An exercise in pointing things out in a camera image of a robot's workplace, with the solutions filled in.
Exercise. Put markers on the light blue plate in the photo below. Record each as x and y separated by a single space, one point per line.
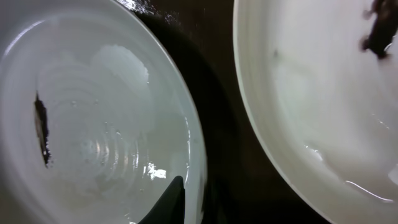
96 119

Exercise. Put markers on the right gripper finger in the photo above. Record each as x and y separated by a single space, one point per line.
170 207

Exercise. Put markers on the dark brown serving tray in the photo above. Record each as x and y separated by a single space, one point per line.
242 185

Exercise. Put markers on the white plate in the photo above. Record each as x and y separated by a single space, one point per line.
318 79

